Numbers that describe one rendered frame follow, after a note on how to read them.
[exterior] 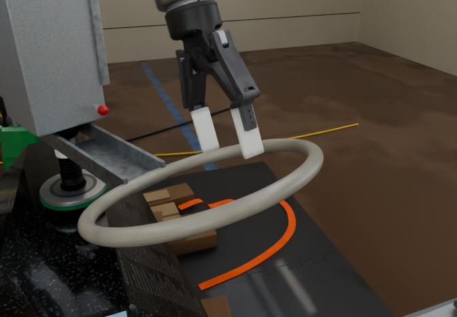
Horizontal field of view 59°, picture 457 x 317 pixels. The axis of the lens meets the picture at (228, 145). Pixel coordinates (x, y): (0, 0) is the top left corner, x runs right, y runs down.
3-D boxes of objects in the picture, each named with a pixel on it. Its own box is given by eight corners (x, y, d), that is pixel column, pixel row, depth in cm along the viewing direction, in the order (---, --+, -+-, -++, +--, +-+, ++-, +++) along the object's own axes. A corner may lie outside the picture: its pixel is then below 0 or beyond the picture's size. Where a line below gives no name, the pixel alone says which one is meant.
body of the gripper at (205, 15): (226, -8, 53) (244, 61, 55) (200, 9, 61) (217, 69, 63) (175, 1, 50) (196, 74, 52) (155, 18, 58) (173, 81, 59)
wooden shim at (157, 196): (132, 207, 255) (132, 205, 254) (129, 198, 263) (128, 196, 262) (171, 198, 263) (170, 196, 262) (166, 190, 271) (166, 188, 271)
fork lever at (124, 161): (5, 125, 136) (1, 111, 134) (60, 109, 149) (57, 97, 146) (112, 204, 92) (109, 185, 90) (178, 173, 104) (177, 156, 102)
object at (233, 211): (44, 230, 84) (39, 218, 84) (214, 152, 115) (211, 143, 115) (175, 277, 47) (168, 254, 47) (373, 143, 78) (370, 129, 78)
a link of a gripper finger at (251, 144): (248, 101, 53) (251, 101, 52) (262, 152, 54) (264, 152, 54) (229, 107, 52) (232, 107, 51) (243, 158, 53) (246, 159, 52)
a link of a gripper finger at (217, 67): (215, 49, 57) (216, 41, 56) (257, 103, 52) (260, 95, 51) (190, 55, 56) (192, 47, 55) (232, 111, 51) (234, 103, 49)
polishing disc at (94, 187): (29, 188, 136) (28, 185, 136) (87, 165, 150) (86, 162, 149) (58, 215, 123) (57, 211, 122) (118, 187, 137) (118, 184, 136)
